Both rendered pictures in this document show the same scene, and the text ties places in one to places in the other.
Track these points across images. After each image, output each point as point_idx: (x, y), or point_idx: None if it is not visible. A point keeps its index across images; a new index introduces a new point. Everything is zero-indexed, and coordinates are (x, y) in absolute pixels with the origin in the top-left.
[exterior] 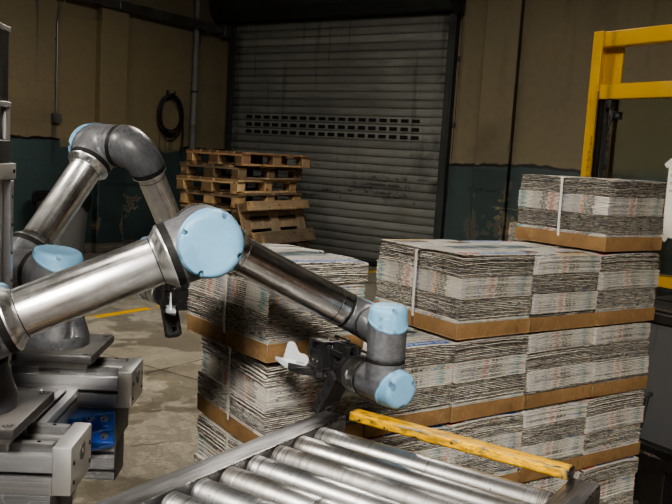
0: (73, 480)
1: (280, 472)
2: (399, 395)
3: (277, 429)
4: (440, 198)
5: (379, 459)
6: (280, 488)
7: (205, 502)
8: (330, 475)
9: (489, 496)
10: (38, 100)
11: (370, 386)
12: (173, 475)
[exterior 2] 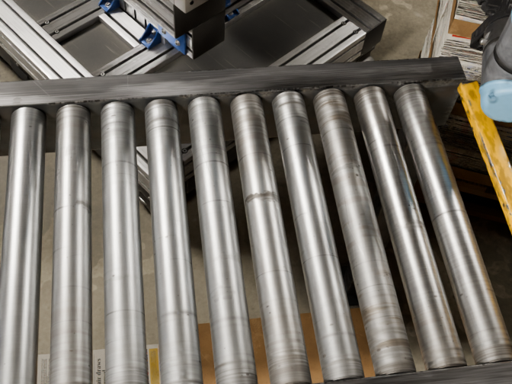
0: (191, 1)
1: (285, 129)
2: (500, 110)
3: (475, 14)
4: None
5: (397, 174)
6: (250, 154)
7: (169, 131)
8: (331, 161)
9: (428, 309)
10: None
11: (482, 76)
12: (188, 76)
